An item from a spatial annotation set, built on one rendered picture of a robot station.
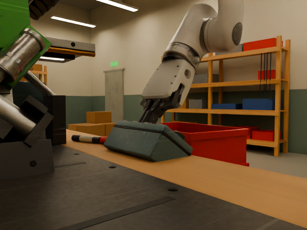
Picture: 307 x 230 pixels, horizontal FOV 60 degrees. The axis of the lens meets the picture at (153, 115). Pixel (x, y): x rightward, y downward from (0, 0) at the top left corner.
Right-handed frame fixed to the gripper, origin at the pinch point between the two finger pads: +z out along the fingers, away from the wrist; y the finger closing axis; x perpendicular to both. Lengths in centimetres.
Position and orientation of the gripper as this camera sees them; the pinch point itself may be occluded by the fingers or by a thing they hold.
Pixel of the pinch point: (147, 122)
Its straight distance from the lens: 55.9
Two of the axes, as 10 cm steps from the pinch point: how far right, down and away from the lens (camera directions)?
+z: -4.5, 8.4, -3.2
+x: -6.3, -5.5, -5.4
